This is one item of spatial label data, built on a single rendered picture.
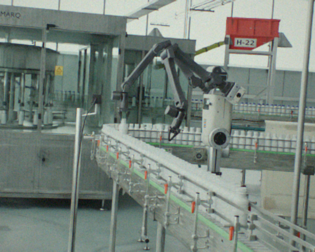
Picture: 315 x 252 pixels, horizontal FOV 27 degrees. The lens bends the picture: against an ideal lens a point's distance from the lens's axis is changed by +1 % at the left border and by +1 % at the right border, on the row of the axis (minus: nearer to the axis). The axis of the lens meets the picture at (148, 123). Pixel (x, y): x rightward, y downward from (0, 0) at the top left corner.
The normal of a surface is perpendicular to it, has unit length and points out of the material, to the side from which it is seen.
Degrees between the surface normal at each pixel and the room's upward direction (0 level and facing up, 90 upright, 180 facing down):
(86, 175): 90
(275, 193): 90
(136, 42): 90
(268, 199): 90
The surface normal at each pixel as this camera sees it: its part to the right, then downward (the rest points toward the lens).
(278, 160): -0.09, 0.06
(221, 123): 0.20, 0.25
